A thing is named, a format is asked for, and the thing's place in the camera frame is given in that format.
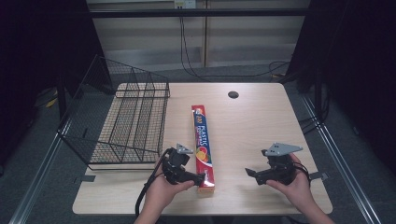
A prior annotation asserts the black wire basket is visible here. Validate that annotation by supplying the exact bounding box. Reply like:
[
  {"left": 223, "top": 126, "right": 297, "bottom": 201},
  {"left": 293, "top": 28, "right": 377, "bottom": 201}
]
[{"left": 57, "top": 54, "right": 172, "bottom": 172}]

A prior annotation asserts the person's left hand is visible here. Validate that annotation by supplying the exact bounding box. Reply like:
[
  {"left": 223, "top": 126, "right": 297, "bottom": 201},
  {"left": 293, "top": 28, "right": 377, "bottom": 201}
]
[{"left": 144, "top": 161, "right": 196, "bottom": 215}]

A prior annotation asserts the black horizontal frame bar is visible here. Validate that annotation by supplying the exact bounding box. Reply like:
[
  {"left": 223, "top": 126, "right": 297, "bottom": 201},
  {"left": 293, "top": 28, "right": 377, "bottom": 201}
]
[{"left": 89, "top": 7, "right": 310, "bottom": 19}]

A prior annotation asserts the black curtain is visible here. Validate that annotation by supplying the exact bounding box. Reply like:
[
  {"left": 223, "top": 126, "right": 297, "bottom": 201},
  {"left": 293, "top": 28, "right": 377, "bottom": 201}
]
[
  {"left": 0, "top": 0, "right": 114, "bottom": 175},
  {"left": 285, "top": 0, "right": 396, "bottom": 175}
]

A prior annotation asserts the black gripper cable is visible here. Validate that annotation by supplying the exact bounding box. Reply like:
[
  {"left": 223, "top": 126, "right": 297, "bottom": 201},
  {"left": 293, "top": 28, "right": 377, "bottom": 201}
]
[
  {"left": 291, "top": 161, "right": 312, "bottom": 188},
  {"left": 134, "top": 147, "right": 174, "bottom": 217}
]

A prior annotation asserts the red plastic wrap box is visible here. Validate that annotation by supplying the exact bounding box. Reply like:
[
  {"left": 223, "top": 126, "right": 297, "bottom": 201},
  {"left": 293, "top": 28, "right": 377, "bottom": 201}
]
[{"left": 191, "top": 105, "right": 217, "bottom": 196}]

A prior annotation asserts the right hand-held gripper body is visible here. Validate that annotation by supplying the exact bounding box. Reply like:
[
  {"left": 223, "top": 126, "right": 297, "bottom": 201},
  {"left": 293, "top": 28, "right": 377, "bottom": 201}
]
[{"left": 261, "top": 142, "right": 304, "bottom": 187}]

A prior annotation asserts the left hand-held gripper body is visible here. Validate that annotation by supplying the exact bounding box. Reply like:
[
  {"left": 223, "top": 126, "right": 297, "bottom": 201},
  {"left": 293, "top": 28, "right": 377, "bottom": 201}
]
[{"left": 161, "top": 143, "right": 194, "bottom": 186}]

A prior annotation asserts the yellow floor object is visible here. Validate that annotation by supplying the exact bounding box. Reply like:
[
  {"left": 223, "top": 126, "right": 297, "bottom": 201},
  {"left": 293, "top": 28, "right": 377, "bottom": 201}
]
[{"left": 43, "top": 88, "right": 60, "bottom": 109}]

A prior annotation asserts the black background cable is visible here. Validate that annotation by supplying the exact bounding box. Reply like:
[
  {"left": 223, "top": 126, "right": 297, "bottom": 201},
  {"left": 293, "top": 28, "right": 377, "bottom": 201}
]
[{"left": 178, "top": 16, "right": 291, "bottom": 79}]

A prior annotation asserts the metal floor rail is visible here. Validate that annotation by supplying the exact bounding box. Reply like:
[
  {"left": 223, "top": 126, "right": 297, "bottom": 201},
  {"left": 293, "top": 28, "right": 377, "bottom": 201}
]
[
  {"left": 300, "top": 94, "right": 383, "bottom": 224},
  {"left": 8, "top": 119, "right": 73, "bottom": 224}
]

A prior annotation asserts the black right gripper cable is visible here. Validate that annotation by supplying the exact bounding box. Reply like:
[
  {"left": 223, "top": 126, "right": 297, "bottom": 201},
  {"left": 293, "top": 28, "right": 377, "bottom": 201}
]
[{"left": 291, "top": 161, "right": 312, "bottom": 188}]

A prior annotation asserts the black stand post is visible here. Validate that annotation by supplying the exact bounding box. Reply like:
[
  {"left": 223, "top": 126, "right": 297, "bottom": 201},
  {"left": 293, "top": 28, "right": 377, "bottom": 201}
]
[{"left": 56, "top": 74, "right": 68, "bottom": 120}]

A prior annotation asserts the white wall power outlet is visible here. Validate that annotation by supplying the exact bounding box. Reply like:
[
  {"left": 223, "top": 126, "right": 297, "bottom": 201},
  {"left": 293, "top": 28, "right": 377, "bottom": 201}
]
[{"left": 173, "top": 0, "right": 197, "bottom": 9}]

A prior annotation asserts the person's right hand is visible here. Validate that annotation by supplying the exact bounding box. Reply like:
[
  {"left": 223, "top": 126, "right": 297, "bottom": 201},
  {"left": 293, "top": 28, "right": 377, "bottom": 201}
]
[{"left": 265, "top": 153, "right": 315, "bottom": 215}]

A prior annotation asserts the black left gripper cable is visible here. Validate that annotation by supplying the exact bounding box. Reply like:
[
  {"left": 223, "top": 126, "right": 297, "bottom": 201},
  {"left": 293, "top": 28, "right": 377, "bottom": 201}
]
[{"left": 134, "top": 147, "right": 174, "bottom": 217}]

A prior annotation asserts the black tape strip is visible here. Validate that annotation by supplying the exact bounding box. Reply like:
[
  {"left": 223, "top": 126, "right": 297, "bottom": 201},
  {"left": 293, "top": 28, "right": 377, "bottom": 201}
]
[{"left": 73, "top": 175, "right": 96, "bottom": 185}]

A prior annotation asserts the grey tape strip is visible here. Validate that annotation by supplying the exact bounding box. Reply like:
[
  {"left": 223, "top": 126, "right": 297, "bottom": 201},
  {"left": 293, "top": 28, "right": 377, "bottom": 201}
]
[{"left": 308, "top": 171, "right": 330, "bottom": 182}]

